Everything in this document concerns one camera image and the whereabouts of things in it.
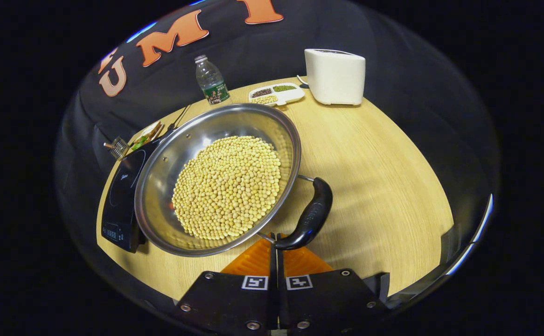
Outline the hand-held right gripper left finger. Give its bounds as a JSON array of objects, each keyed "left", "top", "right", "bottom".
[{"left": 175, "top": 233, "right": 279, "bottom": 333}]

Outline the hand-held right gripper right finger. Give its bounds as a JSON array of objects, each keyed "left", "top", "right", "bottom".
[{"left": 278, "top": 233, "right": 390, "bottom": 333}]

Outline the black induction cooktop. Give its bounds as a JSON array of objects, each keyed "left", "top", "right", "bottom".
[{"left": 100, "top": 138, "right": 171, "bottom": 254}]

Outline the steel pot with black handle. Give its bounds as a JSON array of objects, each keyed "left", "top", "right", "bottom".
[{"left": 133, "top": 103, "right": 334, "bottom": 258}]

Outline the pile of yellow soybeans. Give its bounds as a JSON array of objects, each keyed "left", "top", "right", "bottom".
[{"left": 171, "top": 135, "right": 282, "bottom": 241}]

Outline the sandwich with lettuce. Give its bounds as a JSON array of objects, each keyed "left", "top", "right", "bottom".
[{"left": 130, "top": 122, "right": 162, "bottom": 151}]

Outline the small white plate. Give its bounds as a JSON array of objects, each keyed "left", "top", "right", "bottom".
[{"left": 127, "top": 120, "right": 165, "bottom": 153}]

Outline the white divided bean tray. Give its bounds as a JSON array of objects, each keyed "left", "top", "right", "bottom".
[{"left": 248, "top": 83, "right": 306, "bottom": 107}]

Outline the clear plastic water bottle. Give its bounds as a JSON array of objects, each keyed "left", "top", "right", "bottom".
[{"left": 194, "top": 55, "right": 231, "bottom": 106}]

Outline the white toaster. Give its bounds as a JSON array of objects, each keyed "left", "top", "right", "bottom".
[{"left": 304, "top": 48, "right": 366, "bottom": 106}]

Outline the black backdrop cloth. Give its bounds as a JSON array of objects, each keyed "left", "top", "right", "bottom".
[{"left": 55, "top": 0, "right": 501, "bottom": 308}]

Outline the metal wire mesh holder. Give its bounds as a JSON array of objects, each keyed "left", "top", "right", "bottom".
[{"left": 109, "top": 136, "right": 131, "bottom": 161}]

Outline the black power cable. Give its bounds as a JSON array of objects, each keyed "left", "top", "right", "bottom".
[{"left": 167, "top": 104, "right": 192, "bottom": 137}]

